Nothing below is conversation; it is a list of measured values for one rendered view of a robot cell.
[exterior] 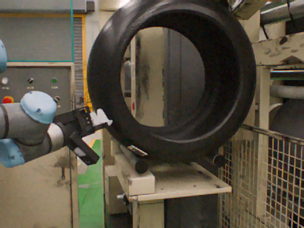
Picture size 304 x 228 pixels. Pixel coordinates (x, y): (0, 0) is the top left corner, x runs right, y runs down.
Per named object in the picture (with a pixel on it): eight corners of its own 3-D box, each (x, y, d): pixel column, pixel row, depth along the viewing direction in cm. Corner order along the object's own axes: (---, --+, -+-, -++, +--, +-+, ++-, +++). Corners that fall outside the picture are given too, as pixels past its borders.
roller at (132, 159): (131, 149, 140) (121, 152, 139) (129, 139, 140) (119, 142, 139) (149, 172, 107) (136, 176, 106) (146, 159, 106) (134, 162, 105)
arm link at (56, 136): (55, 151, 81) (39, 157, 85) (70, 145, 84) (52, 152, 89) (45, 123, 80) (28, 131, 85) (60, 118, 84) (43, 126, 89)
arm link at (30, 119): (14, 116, 63) (2, 152, 69) (65, 111, 71) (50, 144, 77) (1, 89, 67) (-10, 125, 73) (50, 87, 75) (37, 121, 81)
